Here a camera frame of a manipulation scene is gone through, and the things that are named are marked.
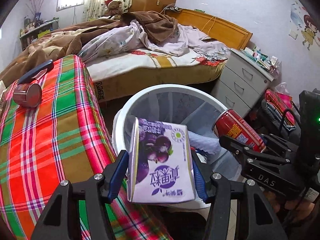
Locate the red drink can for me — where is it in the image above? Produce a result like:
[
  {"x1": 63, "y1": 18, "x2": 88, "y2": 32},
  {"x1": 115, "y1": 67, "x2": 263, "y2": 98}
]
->
[{"x1": 212, "y1": 109, "x2": 266, "y2": 153}]

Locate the purple milk carton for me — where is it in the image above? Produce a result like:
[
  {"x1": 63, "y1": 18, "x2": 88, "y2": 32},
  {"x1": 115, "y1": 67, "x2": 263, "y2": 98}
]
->
[{"x1": 127, "y1": 118, "x2": 195, "y2": 204}]

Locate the cartoon face can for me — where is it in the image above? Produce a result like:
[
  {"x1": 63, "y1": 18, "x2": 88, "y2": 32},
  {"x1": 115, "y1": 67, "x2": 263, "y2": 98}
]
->
[{"x1": 13, "y1": 83, "x2": 42, "y2": 108}]

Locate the white mesh trash bin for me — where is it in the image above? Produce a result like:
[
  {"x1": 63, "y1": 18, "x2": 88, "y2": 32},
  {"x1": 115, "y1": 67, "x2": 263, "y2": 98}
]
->
[{"x1": 112, "y1": 84, "x2": 241, "y2": 210}]

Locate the person right hand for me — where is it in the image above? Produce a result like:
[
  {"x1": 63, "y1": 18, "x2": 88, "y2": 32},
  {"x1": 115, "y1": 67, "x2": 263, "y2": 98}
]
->
[{"x1": 264, "y1": 191, "x2": 316, "y2": 222}]

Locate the black metal chair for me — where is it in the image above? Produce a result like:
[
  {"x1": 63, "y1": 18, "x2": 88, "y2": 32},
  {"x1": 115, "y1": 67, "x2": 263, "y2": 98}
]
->
[{"x1": 279, "y1": 108, "x2": 301, "y2": 143}]

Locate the grey drawer cabinet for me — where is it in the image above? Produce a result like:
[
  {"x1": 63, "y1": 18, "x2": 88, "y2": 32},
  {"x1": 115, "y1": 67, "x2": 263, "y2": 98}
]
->
[{"x1": 211, "y1": 48, "x2": 274, "y2": 117}]

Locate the plaid red green cloth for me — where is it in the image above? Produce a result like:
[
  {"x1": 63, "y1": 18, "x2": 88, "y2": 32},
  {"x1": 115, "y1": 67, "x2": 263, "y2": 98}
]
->
[{"x1": 1, "y1": 55, "x2": 116, "y2": 239}]

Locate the white floral duvet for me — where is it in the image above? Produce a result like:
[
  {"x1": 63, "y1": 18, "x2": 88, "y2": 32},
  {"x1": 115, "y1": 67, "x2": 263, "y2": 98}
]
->
[{"x1": 78, "y1": 20, "x2": 230, "y2": 62}]

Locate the wooden headboard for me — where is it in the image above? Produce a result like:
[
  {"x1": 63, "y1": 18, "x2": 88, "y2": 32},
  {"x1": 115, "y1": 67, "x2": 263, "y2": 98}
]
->
[{"x1": 166, "y1": 9, "x2": 253, "y2": 50}]

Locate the mattress with floral sheet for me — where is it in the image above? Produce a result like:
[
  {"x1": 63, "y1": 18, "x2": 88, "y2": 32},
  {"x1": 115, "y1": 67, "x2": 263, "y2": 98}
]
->
[{"x1": 85, "y1": 49, "x2": 225, "y2": 102}]

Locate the dark blue glasses case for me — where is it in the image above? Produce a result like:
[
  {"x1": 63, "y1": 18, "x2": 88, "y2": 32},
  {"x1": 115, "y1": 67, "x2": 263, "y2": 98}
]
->
[{"x1": 17, "y1": 60, "x2": 54, "y2": 85}]

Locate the brown teddy bear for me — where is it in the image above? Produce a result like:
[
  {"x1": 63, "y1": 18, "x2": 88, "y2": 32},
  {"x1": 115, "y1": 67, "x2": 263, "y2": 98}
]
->
[{"x1": 103, "y1": 0, "x2": 124, "y2": 18}]

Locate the brown fleece blanket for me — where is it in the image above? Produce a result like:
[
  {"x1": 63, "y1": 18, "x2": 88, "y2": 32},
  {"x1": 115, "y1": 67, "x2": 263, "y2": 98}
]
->
[{"x1": 1, "y1": 11, "x2": 178, "y2": 87}]

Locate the cluttered shelf unit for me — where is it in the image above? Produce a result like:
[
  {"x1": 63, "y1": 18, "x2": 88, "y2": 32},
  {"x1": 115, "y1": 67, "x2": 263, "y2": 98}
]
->
[{"x1": 20, "y1": 18, "x2": 60, "y2": 50}]

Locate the dried branch vase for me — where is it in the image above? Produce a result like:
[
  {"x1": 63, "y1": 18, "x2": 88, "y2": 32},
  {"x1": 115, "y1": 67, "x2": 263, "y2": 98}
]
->
[{"x1": 26, "y1": 0, "x2": 44, "y2": 22}]

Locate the cartoon girl wall sticker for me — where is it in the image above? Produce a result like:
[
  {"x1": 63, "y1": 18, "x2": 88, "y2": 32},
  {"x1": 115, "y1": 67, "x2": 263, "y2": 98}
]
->
[{"x1": 301, "y1": 15, "x2": 318, "y2": 50}]

